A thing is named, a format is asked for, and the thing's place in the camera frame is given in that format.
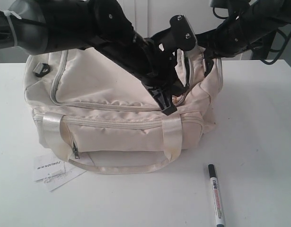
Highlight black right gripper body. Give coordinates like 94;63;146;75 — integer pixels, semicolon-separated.
196;14;273;59

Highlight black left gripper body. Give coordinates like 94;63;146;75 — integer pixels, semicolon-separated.
83;30;181;95

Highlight cream fabric duffel bag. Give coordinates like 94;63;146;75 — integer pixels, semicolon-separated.
24;49;223;175

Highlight black white marker pen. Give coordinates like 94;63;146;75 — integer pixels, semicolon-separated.
208;164;225;227

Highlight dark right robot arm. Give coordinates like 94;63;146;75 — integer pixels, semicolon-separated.
196;0;291;58

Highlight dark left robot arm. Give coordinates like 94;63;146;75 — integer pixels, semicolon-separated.
0;0;183;115

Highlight white Tonlion hang tag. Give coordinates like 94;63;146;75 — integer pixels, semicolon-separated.
33;154;65;181

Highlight white rear hang tag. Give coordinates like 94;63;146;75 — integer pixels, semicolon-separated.
44;163;86;192

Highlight black background cables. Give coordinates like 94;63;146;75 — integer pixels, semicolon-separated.
211;0;291;66

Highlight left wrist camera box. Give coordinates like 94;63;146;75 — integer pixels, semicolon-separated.
152;15;197;52

